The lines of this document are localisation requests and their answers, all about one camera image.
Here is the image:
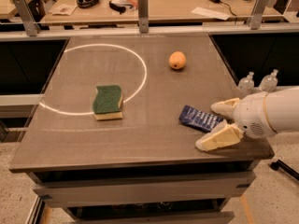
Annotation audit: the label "clear plastic bottle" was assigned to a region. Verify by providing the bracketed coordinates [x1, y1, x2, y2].
[237, 72, 254, 96]
[259, 69, 278, 92]

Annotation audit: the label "black chair base leg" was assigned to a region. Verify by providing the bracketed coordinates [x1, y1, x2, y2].
[270, 160, 299, 181]

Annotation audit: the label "blue rxbar blueberry wrapper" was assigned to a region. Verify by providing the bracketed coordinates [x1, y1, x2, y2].
[178, 105, 223, 133]

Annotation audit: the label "orange fruit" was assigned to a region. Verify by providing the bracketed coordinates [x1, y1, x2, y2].
[169, 51, 187, 70]

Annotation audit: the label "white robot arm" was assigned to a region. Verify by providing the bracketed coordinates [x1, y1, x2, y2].
[195, 87, 299, 151]

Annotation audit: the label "left metal bracket post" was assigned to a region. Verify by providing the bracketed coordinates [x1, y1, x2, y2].
[12, 0, 40, 36]

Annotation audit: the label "white paper sheet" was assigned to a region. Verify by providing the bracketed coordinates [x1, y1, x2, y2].
[192, 7, 230, 21]

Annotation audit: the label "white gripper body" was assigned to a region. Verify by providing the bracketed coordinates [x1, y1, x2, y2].
[233, 91, 276, 139]

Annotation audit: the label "small paper card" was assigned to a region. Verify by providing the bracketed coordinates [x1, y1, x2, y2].
[50, 4, 77, 16]

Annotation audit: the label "middle metal bracket post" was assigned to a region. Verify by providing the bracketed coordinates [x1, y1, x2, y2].
[137, 0, 149, 34]

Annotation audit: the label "white drawer front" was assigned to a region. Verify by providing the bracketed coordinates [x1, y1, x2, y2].
[34, 171, 255, 207]

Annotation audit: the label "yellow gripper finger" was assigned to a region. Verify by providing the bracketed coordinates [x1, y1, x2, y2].
[211, 98, 240, 119]
[195, 120, 244, 151]

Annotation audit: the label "right metal bracket post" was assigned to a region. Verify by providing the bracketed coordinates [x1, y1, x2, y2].
[246, 0, 268, 30]

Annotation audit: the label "clear plastic bottle left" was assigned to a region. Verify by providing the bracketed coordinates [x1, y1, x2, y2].
[237, 72, 254, 96]

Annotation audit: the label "metal bracket post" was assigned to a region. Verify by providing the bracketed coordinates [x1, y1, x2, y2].
[246, 0, 268, 30]
[137, 0, 149, 34]
[12, 0, 40, 36]

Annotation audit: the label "green and yellow sponge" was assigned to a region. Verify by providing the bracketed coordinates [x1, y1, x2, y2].
[93, 85, 123, 120]

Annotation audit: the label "black sunglasses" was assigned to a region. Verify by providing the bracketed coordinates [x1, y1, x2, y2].
[109, 1, 134, 14]

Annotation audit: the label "clear plastic bottle right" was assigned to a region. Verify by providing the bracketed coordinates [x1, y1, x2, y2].
[259, 69, 278, 92]

